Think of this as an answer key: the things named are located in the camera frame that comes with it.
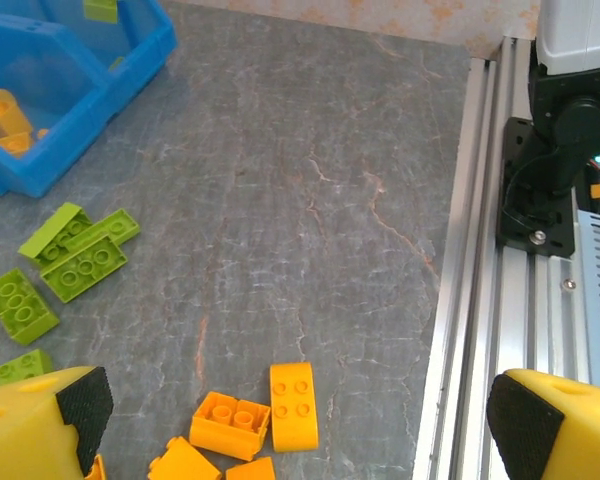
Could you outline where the orange rounded lego brick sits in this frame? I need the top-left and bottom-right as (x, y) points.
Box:
(268, 362), (320, 454)

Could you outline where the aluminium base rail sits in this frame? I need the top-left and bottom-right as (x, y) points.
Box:
(410, 35), (600, 480)

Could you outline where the green lego plate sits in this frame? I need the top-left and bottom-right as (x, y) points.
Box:
(62, 208), (142, 251)

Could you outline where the black base cable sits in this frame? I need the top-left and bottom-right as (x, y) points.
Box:
(499, 147), (564, 236)

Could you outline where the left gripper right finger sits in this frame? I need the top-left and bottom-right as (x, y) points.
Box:
(485, 368), (600, 480)

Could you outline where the small green lego brick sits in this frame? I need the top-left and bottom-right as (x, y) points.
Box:
(0, 348), (55, 387)

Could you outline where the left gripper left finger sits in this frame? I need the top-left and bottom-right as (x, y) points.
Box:
(0, 365), (115, 480)

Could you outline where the blue plastic bin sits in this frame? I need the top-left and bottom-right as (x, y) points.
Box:
(27, 0), (179, 126)
(0, 9), (112, 199)

